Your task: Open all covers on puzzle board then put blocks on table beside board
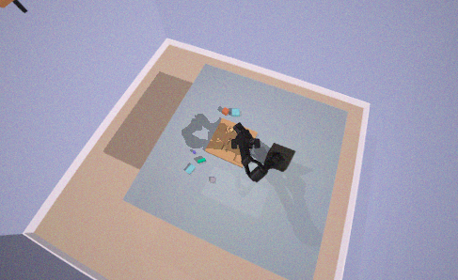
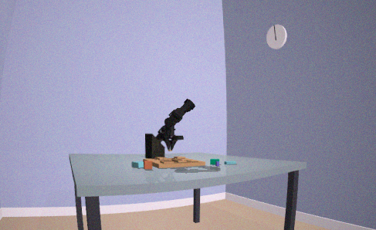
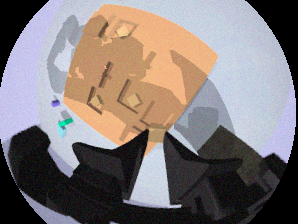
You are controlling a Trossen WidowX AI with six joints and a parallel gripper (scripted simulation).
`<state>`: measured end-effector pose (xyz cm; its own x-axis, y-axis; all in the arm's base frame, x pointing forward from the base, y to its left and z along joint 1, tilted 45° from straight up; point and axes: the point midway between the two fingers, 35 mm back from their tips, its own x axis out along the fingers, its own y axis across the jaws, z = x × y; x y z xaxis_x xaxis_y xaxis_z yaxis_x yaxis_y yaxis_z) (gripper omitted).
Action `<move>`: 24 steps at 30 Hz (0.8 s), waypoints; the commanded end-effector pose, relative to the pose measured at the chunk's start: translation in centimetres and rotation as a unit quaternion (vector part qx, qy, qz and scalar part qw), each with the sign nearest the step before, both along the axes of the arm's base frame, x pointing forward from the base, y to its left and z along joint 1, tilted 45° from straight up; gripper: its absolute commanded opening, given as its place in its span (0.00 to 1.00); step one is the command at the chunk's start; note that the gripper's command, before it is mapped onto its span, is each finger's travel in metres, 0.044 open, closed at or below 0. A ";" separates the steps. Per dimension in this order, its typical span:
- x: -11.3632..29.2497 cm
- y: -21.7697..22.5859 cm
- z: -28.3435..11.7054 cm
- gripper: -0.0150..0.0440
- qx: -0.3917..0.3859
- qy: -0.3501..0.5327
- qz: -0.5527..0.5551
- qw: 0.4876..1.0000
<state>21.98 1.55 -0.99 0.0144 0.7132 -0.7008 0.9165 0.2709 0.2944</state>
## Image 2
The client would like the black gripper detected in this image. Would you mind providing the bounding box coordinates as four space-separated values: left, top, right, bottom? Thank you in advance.
157 127 184 151

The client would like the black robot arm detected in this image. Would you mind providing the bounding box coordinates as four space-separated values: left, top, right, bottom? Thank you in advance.
156 99 195 138

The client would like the small green block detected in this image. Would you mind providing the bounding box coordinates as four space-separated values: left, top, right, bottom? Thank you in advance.
210 159 219 164

